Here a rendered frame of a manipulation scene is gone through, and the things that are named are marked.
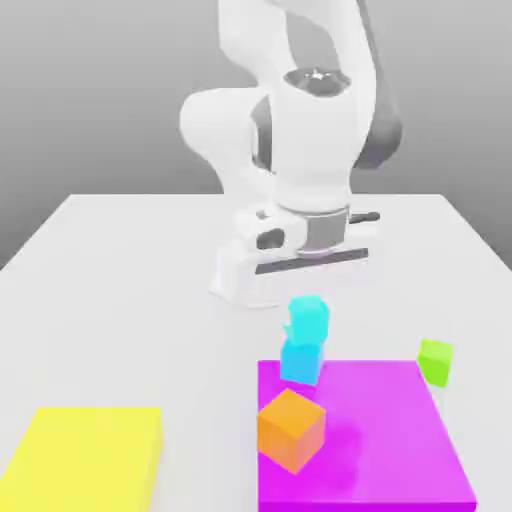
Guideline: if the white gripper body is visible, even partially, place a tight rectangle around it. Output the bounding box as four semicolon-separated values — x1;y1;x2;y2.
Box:
251;224;381;295

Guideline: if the small turquoise cube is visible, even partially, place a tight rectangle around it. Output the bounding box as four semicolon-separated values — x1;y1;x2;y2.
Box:
282;294;332;346

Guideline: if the small blue cube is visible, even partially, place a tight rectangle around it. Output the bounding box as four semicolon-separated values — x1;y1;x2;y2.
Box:
279;338;326;388

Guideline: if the small green cube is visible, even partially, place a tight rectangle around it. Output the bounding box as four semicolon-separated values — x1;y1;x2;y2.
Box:
416;337;455;389

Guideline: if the small orange cube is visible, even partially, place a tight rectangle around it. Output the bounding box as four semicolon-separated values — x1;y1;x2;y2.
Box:
256;387;327;476

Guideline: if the large magenta box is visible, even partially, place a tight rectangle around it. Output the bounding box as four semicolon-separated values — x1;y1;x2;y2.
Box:
256;359;479;512

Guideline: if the large yellow box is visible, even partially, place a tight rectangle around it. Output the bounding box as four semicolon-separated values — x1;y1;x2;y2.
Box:
0;406;164;512

